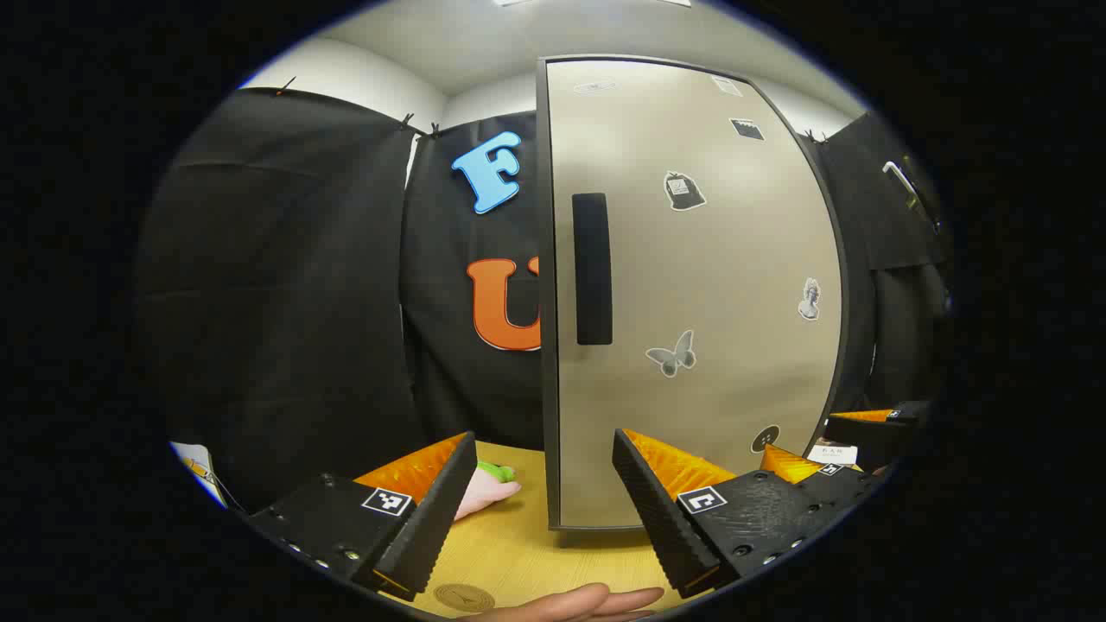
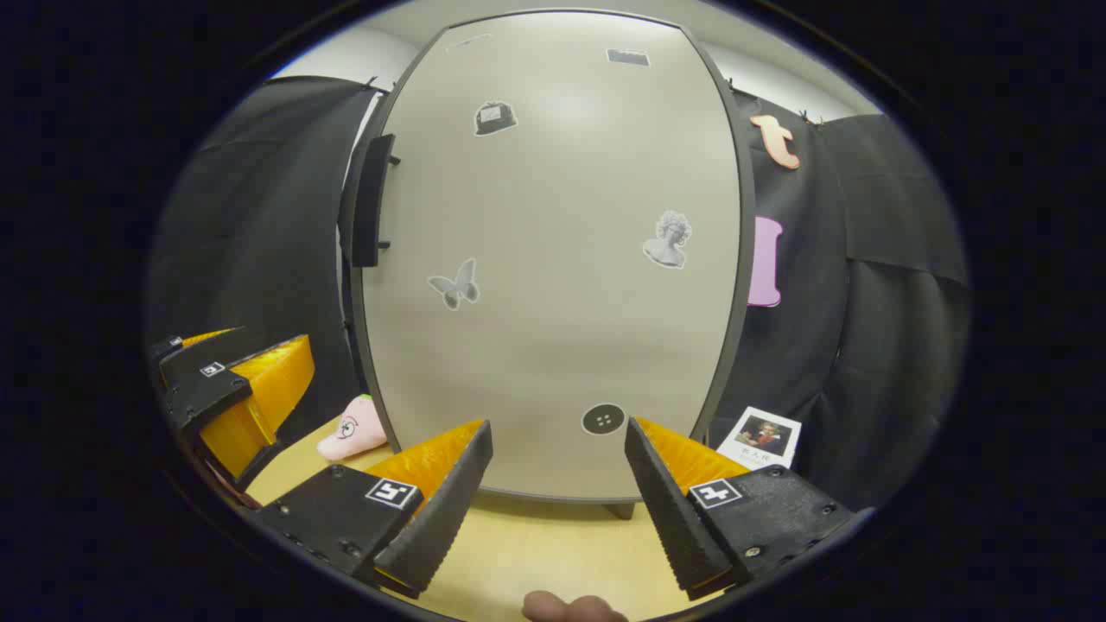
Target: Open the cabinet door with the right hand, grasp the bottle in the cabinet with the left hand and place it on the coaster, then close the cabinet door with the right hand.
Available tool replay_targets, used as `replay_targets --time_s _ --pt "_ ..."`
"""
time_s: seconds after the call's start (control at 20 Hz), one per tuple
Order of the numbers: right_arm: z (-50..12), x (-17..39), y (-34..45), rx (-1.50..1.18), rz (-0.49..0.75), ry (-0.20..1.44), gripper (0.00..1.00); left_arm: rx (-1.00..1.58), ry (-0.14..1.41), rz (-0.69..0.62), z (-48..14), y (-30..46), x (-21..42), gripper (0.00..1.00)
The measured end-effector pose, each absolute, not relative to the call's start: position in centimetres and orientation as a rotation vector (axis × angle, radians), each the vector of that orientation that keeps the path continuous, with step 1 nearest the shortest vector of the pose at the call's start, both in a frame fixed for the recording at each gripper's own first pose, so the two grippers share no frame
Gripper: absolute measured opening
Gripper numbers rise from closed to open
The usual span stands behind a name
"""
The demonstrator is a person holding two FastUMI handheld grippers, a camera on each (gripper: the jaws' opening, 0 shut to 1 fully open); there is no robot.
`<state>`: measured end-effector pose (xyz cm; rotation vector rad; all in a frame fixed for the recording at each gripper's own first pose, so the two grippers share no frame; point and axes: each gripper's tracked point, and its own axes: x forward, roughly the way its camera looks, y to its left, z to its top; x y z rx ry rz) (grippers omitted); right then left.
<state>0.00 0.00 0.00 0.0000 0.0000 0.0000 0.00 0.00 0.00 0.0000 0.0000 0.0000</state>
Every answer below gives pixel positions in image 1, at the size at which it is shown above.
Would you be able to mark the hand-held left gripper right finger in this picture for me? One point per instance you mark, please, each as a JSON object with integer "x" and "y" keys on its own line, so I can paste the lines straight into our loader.
{"x": 661, "y": 518}

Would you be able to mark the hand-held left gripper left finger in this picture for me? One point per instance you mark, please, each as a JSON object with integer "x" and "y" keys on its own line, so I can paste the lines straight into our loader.
{"x": 436, "y": 518}

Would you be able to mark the pink toy with green leaf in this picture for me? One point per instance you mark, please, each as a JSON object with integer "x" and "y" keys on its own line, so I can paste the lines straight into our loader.
{"x": 484, "y": 494}

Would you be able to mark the beige cabinet door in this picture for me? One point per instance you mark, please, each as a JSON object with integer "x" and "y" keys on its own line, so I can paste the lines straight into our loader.
{"x": 734, "y": 259}

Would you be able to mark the black backdrop cloth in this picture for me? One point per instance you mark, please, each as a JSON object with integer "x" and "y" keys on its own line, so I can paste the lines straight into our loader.
{"x": 285, "y": 302}

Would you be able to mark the white printed paper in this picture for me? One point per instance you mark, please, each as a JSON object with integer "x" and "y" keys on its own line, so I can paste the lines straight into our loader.
{"x": 197, "y": 462}

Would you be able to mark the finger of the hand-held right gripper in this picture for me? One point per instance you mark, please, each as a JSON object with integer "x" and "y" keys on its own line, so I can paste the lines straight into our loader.
{"x": 851, "y": 484}
{"x": 873, "y": 436}

